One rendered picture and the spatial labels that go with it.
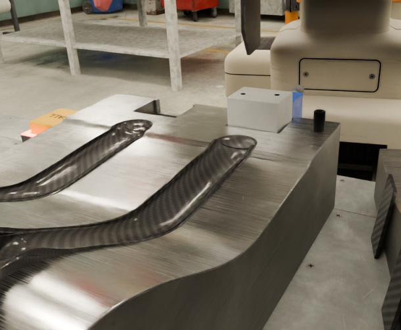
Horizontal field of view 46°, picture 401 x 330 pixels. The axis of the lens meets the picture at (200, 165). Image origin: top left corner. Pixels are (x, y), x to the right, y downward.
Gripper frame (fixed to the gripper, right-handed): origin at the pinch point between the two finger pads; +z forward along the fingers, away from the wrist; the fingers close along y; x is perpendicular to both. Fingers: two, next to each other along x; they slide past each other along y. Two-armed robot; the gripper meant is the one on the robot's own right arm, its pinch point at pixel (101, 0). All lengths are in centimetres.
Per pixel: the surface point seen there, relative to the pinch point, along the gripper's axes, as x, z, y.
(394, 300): -8.0, 22.9, 28.6
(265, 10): 546, -179, -97
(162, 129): -0.9, 12.4, 8.1
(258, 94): 0.9, 8.5, 16.4
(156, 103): 6.4, 9.1, 4.0
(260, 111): -0.3, 10.2, 17.0
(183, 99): 275, -27, -94
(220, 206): -10.4, 17.9, 16.9
